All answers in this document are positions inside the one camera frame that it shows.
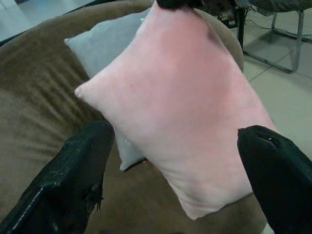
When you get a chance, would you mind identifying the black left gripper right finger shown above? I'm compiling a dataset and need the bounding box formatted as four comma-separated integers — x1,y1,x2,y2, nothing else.
237,125,312,234

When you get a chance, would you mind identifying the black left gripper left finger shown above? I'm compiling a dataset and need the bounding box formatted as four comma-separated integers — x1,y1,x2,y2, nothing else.
0,120,115,234

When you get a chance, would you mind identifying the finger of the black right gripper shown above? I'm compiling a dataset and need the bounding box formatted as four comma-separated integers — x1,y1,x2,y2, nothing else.
156,0,203,10

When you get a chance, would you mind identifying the pink pillow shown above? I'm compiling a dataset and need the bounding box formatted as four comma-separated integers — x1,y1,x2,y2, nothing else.
74,0,278,219

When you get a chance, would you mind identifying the grey pillow with white lettering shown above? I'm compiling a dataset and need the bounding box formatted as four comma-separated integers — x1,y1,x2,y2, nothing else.
64,7,152,172

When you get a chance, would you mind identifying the brown round sofa chair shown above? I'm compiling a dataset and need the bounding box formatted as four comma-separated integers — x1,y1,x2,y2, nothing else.
0,0,271,234

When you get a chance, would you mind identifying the black shelf stand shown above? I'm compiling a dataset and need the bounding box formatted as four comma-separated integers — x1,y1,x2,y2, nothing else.
202,0,247,49

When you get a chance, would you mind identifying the metal frame stool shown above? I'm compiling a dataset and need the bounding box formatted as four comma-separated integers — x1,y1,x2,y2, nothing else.
243,0,312,74

